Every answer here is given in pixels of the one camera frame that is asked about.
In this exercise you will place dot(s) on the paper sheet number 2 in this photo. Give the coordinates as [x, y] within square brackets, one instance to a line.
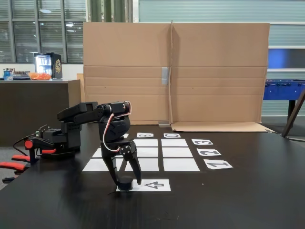
[200, 154]

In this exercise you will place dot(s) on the orange bag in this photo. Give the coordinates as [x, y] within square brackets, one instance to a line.
[39, 76]

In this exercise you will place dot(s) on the brown counter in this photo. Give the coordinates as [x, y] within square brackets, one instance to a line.
[23, 107]

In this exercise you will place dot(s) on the paper sheet number 3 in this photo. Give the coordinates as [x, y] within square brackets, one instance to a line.
[194, 140]

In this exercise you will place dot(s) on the paper sheet letter B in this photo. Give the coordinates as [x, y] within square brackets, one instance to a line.
[139, 134]

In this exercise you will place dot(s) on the black round token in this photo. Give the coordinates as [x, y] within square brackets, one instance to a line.
[125, 184]

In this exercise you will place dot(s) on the paper sheet number 1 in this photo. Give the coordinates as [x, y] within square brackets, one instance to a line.
[228, 167]

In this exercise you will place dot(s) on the dark wooden stand leg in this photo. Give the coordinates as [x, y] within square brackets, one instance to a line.
[293, 114]

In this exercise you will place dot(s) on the grey tape piece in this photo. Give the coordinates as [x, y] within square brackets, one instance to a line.
[164, 124]
[165, 75]

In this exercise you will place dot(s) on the paper sheet with arrow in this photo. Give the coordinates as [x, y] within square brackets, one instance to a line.
[168, 186]

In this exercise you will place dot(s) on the large brown cardboard sheet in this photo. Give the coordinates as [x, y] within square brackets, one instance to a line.
[219, 59]
[126, 59]

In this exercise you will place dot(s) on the white paper grid square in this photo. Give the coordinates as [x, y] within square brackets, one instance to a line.
[97, 153]
[177, 152]
[146, 143]
[150, 164]
[175, 143]
[181, 164]
[147, 152]
[93, 165]

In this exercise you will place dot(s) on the black mini fridge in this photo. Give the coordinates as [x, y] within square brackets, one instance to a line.
[57, 66]

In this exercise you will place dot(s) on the tan cardboard panel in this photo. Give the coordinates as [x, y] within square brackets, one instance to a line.
[74, 93]

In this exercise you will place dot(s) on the paper sheet letter A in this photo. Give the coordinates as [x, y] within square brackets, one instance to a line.
[126, 135]

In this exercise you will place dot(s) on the blue foosball table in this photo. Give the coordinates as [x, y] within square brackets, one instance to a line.
[281, 93]

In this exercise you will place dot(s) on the red black clamp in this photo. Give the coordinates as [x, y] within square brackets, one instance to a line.
[29, 144]
[12, 165]

